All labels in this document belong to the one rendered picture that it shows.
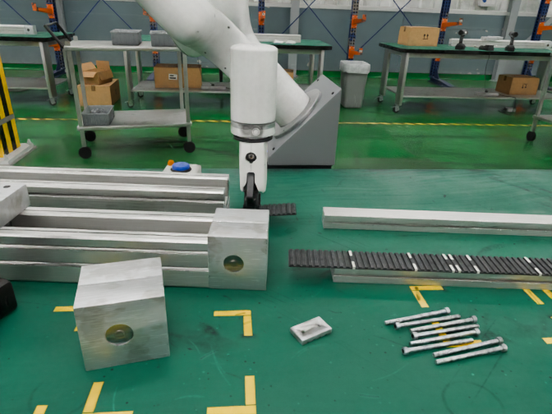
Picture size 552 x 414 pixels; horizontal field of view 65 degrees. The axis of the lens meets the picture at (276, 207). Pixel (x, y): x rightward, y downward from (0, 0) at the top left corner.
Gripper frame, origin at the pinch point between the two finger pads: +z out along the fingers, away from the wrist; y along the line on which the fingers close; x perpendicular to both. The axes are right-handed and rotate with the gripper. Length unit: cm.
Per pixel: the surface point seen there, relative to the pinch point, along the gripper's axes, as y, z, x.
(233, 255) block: -23.8, -3.3, 1.2
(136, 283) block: -36.4, -6.3, 11.8
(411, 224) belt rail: -1.0, 1.8, -32.7
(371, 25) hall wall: 771, -11, -164
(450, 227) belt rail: -1.7, 1.9, -40.6
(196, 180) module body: 2.4, -4.8, 11.6
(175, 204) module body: -4.9, -2.4, 14.5
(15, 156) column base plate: 242, 77, 203
